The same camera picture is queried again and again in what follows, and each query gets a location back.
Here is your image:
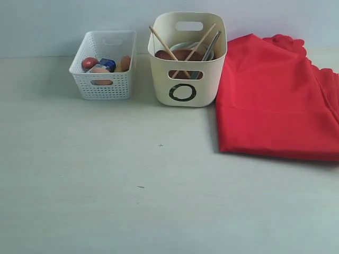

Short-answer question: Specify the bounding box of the orange fried nugget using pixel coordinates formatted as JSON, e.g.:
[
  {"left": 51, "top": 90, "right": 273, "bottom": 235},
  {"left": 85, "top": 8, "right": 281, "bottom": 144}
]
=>
[{"left": 120, "top": 56, "right": 131, "bottom": 72}]

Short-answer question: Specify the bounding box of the steel knife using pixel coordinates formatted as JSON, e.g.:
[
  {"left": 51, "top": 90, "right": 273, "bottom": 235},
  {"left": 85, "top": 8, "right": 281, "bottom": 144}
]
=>
[{"left": 190, "top": 30, "right": 221, "bottom": 80}]

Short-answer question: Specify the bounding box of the red tablecloth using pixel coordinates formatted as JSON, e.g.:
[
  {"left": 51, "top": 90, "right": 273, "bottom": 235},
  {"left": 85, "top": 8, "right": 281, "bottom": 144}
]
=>
[{"left": 216, "top": 34, "right": 338, "bottom": 161}]

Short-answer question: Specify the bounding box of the blue milk carton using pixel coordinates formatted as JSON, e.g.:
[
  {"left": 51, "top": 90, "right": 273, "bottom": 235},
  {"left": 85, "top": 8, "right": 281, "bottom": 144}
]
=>
[{"left": 99, "top": 58, "right": 117, "bottom": 72}]

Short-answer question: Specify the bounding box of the brown egg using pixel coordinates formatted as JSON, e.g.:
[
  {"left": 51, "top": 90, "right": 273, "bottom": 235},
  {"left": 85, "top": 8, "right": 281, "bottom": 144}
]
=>
[{"left": 88, "top": 66, "right": 110, "bottom": 74}]

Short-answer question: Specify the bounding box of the brown wooden plate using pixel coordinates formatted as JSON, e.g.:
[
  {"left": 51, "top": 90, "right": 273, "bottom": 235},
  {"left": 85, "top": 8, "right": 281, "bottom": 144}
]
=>
[{"left": 155, "top": 49, "right": 203, "bottom": 79}]

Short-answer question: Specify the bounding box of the red sausage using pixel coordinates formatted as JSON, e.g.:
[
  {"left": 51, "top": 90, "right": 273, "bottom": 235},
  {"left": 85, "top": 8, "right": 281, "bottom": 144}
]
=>
[{"left": 81, "top": 57, "right": 99, "bottom": 70}]

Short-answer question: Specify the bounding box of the white perforated plastic basket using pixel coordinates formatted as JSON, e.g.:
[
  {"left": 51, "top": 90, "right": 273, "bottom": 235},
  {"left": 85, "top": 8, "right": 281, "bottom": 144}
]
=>
[{"left": 69, "top": 31, "right": 137, "bottom": 100}]

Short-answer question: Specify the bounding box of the cream plastic bin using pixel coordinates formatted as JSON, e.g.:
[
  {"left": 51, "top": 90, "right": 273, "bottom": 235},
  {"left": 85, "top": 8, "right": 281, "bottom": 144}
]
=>
[{"left": 148, "top": 12, "right": 227, "bottom": 107}]

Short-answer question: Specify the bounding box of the white ceramic bowl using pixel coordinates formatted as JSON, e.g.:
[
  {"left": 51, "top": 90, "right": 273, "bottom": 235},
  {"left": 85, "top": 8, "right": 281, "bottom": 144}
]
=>
[{"left": 169, "top": 42, "right": 215, "bottom": 61}]

